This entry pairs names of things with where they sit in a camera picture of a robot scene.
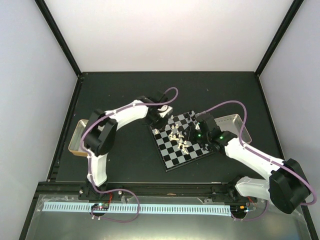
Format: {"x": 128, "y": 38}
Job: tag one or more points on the controller circuit board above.
{"x": 100, "y": 207}
{"x": 239, "y": 209}

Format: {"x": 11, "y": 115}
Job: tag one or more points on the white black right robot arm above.
{"x": 283, "y": 183}

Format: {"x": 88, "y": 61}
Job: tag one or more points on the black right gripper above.
{"x": 190, "y": 135}

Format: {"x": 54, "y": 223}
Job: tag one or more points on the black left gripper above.
{"x": 161, "y": 126}

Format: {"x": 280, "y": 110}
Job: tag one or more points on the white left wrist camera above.
{"x": 165, "y": 111}

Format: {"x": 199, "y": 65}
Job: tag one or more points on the right controller circuit board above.
{"x": 239, "y": 209}

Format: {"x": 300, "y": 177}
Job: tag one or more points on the black grey chess board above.
{"x": 174, "y": 148}

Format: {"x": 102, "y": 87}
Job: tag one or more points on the gold rimmed metal tin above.
{"x": 74, "y": 145}

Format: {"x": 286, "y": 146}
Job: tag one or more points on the white slotted cable duct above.
{"x": 133, "y": 208}

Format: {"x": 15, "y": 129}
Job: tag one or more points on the black chess pieces group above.
{"x": 190, "y": 116}

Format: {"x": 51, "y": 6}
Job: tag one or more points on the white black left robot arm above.
{"x": 99, "y": 135}

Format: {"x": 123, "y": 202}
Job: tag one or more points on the left controller circuit board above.
{"x": 100, "y": 207}

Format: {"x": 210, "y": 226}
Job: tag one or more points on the pile of white chess pieces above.
{"x": 178, "y": 141}

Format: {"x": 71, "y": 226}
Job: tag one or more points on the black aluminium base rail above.
{"x": 223, "y": 192}

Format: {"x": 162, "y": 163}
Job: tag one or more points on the pink metal tray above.
{"x": 233, "y": 123}

